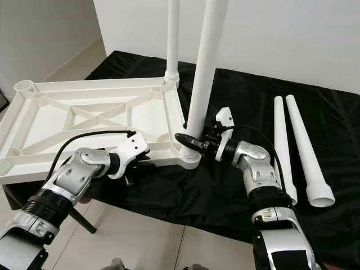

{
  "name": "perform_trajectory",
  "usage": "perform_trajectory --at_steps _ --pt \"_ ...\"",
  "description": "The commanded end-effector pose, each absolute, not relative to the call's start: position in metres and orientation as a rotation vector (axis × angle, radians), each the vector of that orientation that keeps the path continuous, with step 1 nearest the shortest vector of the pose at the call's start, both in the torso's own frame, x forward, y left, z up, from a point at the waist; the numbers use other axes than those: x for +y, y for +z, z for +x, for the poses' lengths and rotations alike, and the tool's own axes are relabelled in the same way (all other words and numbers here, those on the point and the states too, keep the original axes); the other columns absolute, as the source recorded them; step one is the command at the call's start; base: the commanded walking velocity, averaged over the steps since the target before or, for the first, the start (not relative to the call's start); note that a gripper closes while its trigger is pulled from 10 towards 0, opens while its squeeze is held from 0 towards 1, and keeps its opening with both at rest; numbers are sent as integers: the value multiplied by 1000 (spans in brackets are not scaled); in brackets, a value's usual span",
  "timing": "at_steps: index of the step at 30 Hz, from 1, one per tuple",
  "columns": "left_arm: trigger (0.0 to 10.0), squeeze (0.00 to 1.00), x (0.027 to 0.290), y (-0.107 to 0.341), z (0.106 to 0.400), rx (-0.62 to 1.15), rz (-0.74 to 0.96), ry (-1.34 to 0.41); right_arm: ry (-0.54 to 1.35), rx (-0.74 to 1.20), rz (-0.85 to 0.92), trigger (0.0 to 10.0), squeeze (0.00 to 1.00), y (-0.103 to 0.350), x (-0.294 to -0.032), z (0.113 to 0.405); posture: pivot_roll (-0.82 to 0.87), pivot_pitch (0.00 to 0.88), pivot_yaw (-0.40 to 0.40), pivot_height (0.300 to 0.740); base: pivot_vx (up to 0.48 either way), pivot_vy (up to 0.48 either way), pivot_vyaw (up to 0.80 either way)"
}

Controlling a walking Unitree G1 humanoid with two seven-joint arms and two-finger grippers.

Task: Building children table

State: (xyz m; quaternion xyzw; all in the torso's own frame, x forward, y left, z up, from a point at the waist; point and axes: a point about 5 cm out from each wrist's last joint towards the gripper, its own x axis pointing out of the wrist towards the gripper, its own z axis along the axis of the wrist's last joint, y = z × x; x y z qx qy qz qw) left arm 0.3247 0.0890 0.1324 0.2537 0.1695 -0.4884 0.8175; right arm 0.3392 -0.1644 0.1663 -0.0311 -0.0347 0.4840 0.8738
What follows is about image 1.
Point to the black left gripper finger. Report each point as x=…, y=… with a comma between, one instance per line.
x=144, y=163

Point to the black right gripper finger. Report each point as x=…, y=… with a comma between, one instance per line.
x=187, y=142

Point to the white plastic table leg tube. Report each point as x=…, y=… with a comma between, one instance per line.
x=309, y=152
x=172, y=39
x=283, y=140
x=205, y=62

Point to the white plastic table top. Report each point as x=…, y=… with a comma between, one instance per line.
x=79, y=124

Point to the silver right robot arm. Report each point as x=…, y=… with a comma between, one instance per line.
x=264, y=180

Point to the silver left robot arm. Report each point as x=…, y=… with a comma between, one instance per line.
x=73, y=185

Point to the black metal table leg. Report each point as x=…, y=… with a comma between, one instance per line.
x=84, y=219

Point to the grey left robot leg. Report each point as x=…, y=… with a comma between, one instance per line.
x=117, y=264

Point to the grey robot leg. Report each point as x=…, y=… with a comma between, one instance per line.
x=192, y=267
x=117, y=264

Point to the grey right robot leg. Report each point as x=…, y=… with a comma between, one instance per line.
x=192, y=267

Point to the black table cloth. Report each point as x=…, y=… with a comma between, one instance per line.
x=332, y=146

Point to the steel pedal trash bin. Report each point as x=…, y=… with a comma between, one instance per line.
x=3, y=101

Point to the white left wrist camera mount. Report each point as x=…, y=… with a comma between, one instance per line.
x=129, y=151

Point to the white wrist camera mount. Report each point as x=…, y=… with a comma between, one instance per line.
x=129, y=151
x=224, y=125

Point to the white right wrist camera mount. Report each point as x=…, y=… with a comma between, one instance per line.
x=224, y=125

